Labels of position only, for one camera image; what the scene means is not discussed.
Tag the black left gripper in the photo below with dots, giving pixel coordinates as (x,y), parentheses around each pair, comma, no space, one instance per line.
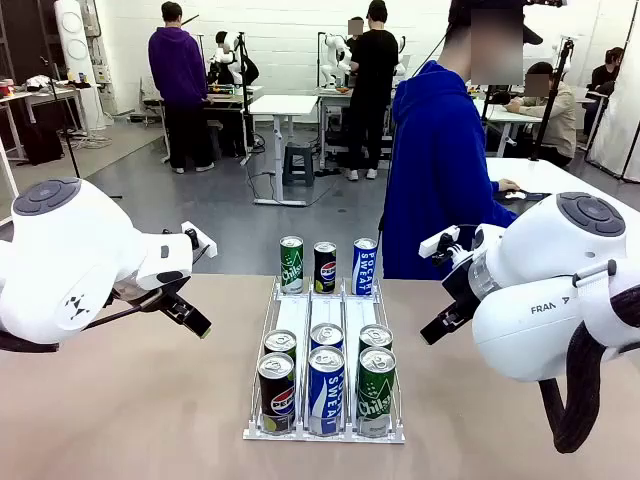
(172,287)

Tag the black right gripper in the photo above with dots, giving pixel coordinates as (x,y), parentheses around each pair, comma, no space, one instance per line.
(462,287)

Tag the green Chilsung cider can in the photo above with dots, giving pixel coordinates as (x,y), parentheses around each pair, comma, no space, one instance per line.
(291,267)
(376,400)
(376,336)

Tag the blue Pocari Sweat can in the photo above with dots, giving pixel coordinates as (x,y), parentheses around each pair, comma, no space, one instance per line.
(364,267)
(326,395)
(327,336)

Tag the black serving tray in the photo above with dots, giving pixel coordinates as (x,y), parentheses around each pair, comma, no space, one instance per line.
(537,196)

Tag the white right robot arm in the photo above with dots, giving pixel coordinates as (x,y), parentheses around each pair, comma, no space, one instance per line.
(525,345)

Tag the person's left forearm blue sleeve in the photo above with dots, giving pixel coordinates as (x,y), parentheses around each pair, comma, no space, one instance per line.
(495,186)

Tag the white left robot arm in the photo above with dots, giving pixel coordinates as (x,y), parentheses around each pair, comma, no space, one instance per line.
(75,240)

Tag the person in blue hoodie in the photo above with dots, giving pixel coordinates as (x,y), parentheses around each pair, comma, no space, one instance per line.
(435,165)

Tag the seated person in beige jacket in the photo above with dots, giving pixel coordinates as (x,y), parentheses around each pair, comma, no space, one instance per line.
(560,115)

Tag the person in purple hoodie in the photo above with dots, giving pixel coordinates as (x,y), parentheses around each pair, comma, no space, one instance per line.
(177,65)

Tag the person in black shirt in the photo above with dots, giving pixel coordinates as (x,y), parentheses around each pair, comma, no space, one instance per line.
(372,75)

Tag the person behind white robot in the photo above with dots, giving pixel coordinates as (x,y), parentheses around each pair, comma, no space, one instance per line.
(354,45)

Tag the seated person in black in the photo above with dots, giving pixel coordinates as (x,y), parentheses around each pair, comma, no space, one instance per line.
(605,75)

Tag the person's left hand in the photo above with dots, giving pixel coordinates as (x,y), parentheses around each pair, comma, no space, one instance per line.
(510,186)

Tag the black Pepsi can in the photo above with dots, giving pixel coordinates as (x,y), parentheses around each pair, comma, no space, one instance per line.
(325,270)
(276,395)
(280,341)

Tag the large white table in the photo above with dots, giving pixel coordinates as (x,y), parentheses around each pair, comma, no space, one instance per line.
(550,175)

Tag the grey plastic stool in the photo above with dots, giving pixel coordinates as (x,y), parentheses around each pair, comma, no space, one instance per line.
(298,165)

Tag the white office desk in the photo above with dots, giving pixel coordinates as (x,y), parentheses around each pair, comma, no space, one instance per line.
(500,114)

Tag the black tripod stand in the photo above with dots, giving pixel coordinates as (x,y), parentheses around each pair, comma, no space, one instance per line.
(550,105)
(245,100)

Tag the black microphone stand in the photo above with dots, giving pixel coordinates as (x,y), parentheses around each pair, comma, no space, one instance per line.
(65,135)

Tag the desk with dark equipment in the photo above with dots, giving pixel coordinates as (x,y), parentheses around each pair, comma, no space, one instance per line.
(235,92)

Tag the white chair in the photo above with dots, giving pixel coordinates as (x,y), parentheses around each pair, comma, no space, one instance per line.
(150,92)

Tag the black bag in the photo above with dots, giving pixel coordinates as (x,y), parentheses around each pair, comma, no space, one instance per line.
(42,145)

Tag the empty white desk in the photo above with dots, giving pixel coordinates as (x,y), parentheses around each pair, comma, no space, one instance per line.
(285,104)

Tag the desk with white robot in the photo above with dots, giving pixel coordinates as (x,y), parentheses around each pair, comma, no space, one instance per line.
(327,95)

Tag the white fabric screen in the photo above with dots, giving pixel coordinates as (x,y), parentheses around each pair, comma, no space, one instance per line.
(625,125)

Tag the cluttered white table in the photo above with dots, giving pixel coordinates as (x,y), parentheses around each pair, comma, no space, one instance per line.
(50,94)

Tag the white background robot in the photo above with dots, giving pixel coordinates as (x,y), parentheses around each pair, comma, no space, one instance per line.
(401,55)
(331,50)
(226,45)

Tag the white tower air conditioner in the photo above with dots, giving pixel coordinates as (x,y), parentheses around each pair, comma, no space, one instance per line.
(75,50)

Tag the red container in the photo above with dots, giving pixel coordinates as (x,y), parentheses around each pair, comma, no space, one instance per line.
(4,89)

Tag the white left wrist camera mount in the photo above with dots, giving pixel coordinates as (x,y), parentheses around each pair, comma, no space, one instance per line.
(202,242)

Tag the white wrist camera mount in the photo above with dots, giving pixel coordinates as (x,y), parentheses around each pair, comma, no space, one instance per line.
(202,242)
(440,241)

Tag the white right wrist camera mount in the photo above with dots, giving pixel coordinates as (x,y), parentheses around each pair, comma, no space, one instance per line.
(440,241)

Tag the white table leg frame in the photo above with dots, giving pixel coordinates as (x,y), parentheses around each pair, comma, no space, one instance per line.
(10,175)

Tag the grey wall electrical panel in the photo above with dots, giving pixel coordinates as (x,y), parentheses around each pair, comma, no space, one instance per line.
(102,75)

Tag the black camera on boom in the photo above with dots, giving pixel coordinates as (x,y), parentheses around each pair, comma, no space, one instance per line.
(547,3)

